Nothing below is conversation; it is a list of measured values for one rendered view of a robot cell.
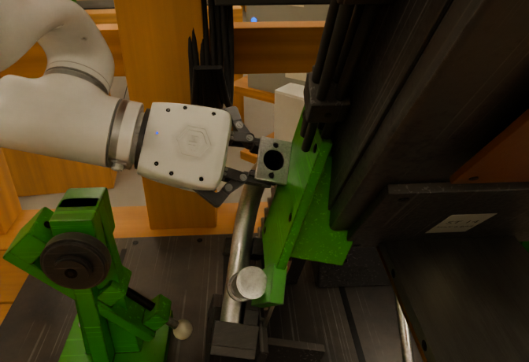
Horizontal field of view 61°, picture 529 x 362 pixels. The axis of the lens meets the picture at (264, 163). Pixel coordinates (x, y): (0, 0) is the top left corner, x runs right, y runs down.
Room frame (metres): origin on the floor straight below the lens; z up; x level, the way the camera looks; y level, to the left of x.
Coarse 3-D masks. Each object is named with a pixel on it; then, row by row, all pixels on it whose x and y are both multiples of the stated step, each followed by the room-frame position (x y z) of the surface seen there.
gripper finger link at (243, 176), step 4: (224, 168) 0.47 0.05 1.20; (228, 168) 0.47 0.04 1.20; (232, 168) 0.47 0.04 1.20; (224, 172) 0.47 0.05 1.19; (228, 172) 0.47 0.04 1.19; (232, 172) 0.47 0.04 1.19; (236, 172) 0.47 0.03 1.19; (240, 172) 0.47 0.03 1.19; (244, 172) 0.47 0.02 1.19; (224, 176) 0.46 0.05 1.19; (228, 176) 0.46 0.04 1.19; (232, 176) 0.46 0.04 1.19; (236, 176) 0.46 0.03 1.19; (240, 176) 0.47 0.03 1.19; (244, 176) 0.47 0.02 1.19; (224, 180) 0.48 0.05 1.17; (228, 180) 0.48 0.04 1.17; (236, 180) 0.46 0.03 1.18; (240, 180) 0.46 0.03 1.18; (244, 180) 0.47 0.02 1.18
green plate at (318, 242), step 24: (312, 144) 0.42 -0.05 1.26; (312, 168) 0.39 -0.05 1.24; (288, 192) 0.44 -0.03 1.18; (312, 192) 0.39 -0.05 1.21; (288, 216) 0.41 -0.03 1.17; (312, 216) 0.40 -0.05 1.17; (264, 240) 0.47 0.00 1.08; (288, 240) 0.39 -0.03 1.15; (312, 240) 0.40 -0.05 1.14; (336, 240) 0.41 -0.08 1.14; (264, 264) 0.43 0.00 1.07; (336, 264) 0.41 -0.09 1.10
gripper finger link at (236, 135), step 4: (232, 132) 0.50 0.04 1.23; (236, 132) 0.50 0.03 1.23; (240, 132) 0.51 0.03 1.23; (244, 132) 0.51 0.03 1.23; (248, 132) 0.51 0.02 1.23; (232, 136) 0.50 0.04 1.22; (236, 136) 0.50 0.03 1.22; (240, 136) 0.50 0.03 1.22; (244, 136) 0.50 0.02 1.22; (248, 136) 0.51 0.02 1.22; (252, 136) 0.51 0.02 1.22; (232, 140) 0.50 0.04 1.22; (236, 140) 0.50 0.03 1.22; (240, 140) 0.50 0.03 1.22; (244, 140) 0.50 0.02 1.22; (248, 140) 0.50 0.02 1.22; (252, 140) 0.50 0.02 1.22; (232, 144) 0.51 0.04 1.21; (236, 144) 0.51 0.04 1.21; (240, 144) 0.52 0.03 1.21
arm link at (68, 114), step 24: (48, 72) 0.50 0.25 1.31; (72, 72) 0.50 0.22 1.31; (0, 96) 0.45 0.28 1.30; (24, 96) 0.46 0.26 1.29; (48, 96) 0.46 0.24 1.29; (72, 96) 0.47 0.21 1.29; (96, 96) 0.48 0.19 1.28; (0, 120) 0.44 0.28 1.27; (24, 120) 0.44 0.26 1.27; (48, 120) 0.44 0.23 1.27; (72, 120) 0.45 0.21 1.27; (96, 120) 0.45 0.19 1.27; (0, 144) 0.44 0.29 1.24; (24, 144) 0.44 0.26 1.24; (48, 144) 0.44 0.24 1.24; (72, 144) 0.44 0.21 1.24; (96, 144) 0.44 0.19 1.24
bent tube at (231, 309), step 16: (272, 144) 0.49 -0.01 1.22; (288, 144) 0.50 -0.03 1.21; (272, 160) 0.52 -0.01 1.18; (288, 160) 0.48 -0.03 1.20; (256, 176) 0.46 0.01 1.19; (256, 192) 0.53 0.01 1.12; (240, 208) 0.54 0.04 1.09; (256, 208) 0.54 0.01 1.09; (240, 224) 0.52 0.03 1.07; (240, 240) 0.51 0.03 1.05; (240, 256) 0.49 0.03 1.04; (224, 288) 0.46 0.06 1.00; (224, 304) 0.44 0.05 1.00; (240, 304) 0.44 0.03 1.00; (224, 320) 0.42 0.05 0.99; (240, 320) 0.43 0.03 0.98
